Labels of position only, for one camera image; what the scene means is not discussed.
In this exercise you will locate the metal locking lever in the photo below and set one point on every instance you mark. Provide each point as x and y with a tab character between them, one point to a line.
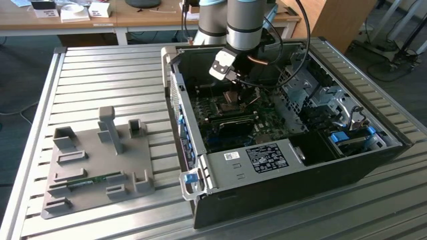
249	102

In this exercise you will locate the silver green CPU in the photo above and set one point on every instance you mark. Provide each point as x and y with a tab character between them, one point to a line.
228	107

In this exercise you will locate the silver blue-capped robot arm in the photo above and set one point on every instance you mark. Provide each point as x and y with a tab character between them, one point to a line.
244	22

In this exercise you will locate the CPU socket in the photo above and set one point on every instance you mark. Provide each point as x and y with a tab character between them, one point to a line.
216	111

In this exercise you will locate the silver drive cage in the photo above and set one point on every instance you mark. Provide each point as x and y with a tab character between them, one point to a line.
300	92

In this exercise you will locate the green RAM stick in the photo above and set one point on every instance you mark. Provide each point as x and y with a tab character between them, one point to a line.
87	181
233	117

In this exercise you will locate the green motherboard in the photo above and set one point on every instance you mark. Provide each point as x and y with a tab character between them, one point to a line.
267	117

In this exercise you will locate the black graphics card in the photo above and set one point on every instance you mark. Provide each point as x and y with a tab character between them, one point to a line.
235	131

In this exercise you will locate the small cardboard box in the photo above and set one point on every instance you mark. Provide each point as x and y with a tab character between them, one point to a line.
193	13

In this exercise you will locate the wooden desk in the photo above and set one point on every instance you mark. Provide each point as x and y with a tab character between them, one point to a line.
160	18
20	21

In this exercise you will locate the blue disk carrier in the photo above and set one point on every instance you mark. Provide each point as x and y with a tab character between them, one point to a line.
338	137

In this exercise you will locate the grey power supply unit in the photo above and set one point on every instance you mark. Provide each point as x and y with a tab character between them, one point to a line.
227	170

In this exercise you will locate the dark grey round object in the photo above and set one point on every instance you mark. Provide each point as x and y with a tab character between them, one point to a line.
141	3

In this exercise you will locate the blue case latch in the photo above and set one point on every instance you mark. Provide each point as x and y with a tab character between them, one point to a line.
189	178

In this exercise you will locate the white printed box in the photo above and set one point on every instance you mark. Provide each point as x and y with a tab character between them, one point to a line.
99	10

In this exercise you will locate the black grey PC case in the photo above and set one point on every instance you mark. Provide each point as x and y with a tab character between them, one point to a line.
300	200

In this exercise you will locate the white round bowl stand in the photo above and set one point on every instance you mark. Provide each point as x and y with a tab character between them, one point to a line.
75	15

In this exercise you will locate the grey parts rack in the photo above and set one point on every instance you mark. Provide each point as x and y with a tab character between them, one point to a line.
100	162

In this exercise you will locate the white box black top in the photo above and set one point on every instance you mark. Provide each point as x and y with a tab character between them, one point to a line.
44	11

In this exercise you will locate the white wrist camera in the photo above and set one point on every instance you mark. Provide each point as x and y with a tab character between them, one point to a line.
223	63

